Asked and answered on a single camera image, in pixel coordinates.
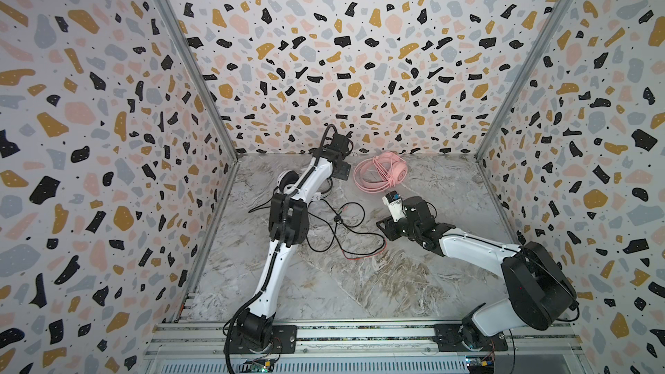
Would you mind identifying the pink headphones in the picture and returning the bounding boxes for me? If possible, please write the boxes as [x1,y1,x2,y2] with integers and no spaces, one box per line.
[353,152,409,194]

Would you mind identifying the white black headphones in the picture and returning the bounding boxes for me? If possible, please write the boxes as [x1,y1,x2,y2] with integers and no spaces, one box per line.
[277,170,300,194]

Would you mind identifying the black braided headphone cable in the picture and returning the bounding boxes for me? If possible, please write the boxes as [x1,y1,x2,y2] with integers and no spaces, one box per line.
[248,178,388,261]

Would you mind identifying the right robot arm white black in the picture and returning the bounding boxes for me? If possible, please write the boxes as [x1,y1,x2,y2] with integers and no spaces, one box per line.
[377,192,578,351]

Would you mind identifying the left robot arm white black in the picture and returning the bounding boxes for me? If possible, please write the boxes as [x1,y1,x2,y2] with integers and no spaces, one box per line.
[228,125,353,351]

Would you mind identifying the circuit board right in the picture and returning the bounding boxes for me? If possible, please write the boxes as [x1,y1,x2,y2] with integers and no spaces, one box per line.
[465,357,495,374]

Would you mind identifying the green circuit board left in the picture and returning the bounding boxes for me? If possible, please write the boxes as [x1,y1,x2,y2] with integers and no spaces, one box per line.
[240,359,275,373]

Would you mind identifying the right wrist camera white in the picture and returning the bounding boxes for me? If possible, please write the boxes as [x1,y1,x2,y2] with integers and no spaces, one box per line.
[382,190,406,223]

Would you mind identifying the black corrugated cable conduit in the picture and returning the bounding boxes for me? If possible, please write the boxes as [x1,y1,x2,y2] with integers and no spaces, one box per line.
[222,124,339,374]

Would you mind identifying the left aluminium corner post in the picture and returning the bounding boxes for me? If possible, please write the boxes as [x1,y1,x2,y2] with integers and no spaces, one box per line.
[132,0,240,162]

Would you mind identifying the aluminium corner post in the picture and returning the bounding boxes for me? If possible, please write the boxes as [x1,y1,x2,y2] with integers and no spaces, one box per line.
[132,0,240,162]
[475,0,574,164]

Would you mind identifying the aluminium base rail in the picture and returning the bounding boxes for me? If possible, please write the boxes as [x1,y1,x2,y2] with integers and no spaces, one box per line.
[145,319,593,373]

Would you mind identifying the right aluminium corner post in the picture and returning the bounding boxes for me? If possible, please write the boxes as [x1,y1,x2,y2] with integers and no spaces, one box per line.
[475,0,574,164]

